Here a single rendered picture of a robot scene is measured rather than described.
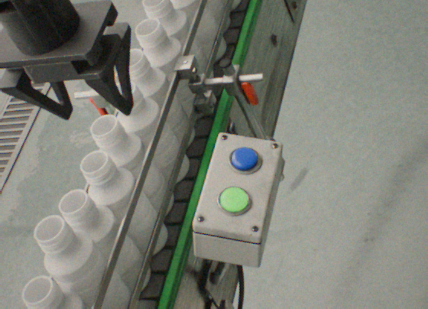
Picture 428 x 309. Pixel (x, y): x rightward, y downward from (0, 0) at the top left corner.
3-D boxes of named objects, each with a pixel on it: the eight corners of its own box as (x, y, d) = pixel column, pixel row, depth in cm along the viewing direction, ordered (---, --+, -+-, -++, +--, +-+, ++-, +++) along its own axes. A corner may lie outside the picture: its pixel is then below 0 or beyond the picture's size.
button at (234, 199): (223, 190, 106) (223, 183, 105) (249, 195, 106) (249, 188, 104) (218, 212, 104) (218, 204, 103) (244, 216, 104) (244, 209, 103)
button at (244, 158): (235, 151, 110) (235, 144, 109) (259, 155, 109) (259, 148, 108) (229, 170, 108) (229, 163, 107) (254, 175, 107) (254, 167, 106)
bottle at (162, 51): (214, 93, 136) (172, 8, 125) (206, 123, 132) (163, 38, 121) (176, 98, 138) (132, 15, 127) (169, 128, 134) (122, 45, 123)
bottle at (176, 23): (213, 92, 136) (172, 7, 125) (176, 99, 138) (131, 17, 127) (216, 64, 140) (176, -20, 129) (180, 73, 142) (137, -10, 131)
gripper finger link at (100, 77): (141, 138, 78) (94, 60, 72) (70, 142, 81) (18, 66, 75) (163, 81, 83) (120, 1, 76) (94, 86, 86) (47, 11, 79)
